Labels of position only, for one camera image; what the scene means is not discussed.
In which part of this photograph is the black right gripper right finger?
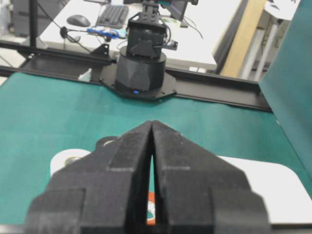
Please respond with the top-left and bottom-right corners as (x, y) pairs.
(153, 121), (271, 234)

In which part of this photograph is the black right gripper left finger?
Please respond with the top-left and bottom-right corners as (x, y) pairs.
(24, 121), (152, 234)

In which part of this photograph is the black tape roll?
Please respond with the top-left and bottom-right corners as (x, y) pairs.
(95, 136), (118, 150)

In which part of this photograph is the orange tape roll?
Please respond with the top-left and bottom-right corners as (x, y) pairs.
(147, 191), (156, 225)

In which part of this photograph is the white tape roll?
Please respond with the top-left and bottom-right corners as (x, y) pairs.
(50, 149), (91, 177)

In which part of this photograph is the white plastic case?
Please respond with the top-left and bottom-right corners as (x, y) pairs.
(220, 156), (312, 224)

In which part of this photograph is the green backdrop panel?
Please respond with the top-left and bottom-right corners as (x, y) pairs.
(259, 0), (312, 173)

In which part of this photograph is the white desk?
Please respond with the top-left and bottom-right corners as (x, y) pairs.
(39, 0), (217, 71)

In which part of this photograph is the black computer mouse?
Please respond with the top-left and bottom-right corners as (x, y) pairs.
(66, 15), (91, 27)

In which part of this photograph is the black keyboard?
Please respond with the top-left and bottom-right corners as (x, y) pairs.
(96, 4), (129, 29)

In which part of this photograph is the black vertical pole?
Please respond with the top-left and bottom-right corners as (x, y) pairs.
(29, 0), (38, 48)

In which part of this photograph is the black aluminium frame rail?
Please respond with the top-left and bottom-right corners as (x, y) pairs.
(0, 40), (271, 112)

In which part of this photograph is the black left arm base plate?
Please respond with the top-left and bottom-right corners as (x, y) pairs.
(99, 65), (176, 101)

